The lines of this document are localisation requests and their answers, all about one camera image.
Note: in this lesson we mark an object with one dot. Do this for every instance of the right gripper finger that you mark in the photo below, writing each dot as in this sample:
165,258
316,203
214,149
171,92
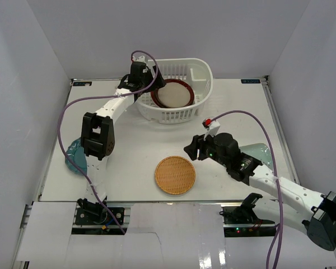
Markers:
193,153
194,143

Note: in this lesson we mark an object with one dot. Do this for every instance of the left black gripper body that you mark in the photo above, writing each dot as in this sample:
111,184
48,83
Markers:
154,79

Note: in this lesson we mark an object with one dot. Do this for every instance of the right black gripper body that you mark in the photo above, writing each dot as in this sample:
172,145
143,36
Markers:
207,147

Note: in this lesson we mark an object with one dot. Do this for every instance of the brown rimmed beige round plate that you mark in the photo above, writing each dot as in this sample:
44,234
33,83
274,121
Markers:
175,94

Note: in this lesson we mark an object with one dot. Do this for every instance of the teal scalloped round plate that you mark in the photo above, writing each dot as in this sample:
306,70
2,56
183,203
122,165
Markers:
76,153

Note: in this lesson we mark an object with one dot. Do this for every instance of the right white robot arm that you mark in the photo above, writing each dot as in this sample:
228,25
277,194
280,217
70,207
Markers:
310,212

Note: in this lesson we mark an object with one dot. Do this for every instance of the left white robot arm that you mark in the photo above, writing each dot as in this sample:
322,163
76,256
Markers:
97,138

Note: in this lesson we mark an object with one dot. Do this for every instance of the woven bamboo round tray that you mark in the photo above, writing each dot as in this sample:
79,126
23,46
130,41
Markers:
175,175

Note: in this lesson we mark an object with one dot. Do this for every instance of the white plastic dish basket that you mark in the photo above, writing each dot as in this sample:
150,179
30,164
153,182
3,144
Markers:
196,73

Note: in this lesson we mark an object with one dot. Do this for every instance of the light green divided square plate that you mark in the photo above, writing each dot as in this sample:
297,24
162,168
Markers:
259,151

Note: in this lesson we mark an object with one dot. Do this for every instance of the left blue table label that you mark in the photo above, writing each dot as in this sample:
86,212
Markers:
81,83

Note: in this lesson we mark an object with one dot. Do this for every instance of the blue table label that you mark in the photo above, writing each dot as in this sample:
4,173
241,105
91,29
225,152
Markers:
250,81
81,83

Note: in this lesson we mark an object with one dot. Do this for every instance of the right blue table label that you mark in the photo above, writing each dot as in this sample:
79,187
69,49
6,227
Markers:
250,81

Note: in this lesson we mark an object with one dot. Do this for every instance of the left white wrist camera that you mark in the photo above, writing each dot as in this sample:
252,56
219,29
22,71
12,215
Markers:
141,59

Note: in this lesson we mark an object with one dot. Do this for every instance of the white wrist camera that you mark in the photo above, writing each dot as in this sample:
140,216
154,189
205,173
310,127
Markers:
141,59
211,126

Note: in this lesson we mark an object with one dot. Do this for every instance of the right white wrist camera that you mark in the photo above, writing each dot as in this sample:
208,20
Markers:
211,126

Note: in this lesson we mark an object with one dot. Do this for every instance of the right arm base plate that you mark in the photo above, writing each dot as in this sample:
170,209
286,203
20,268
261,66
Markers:
240,215

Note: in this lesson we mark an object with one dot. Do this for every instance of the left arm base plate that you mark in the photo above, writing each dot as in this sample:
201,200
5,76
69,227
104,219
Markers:
85,218

